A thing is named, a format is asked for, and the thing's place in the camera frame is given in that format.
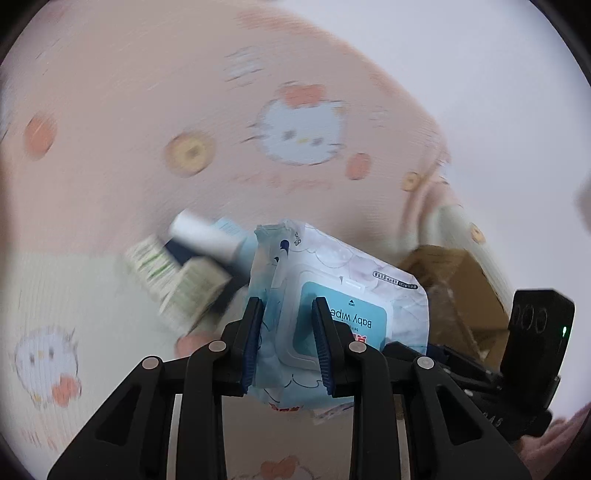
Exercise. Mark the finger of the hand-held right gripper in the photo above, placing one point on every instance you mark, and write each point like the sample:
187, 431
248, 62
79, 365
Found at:
461, 369

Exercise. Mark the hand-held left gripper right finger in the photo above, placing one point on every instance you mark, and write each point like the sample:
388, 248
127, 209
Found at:
323, 346

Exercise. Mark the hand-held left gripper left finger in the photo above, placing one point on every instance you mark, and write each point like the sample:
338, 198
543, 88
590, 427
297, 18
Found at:
251, 341

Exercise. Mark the baby wipes pack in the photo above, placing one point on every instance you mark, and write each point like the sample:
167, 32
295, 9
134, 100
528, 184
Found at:
360, 286

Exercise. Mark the brown cardboard box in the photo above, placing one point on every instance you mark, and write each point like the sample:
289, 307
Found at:
466, 277

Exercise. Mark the light blue box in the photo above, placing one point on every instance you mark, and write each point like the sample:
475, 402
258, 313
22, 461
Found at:
233, 229

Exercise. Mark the green white carton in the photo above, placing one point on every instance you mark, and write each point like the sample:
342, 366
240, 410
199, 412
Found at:
150, 265
198, 286

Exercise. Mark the white cardboard tube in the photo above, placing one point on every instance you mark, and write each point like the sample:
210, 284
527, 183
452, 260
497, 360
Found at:
203, 233

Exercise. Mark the pink cartoon printed mat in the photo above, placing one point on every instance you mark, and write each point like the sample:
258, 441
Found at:
138, 115

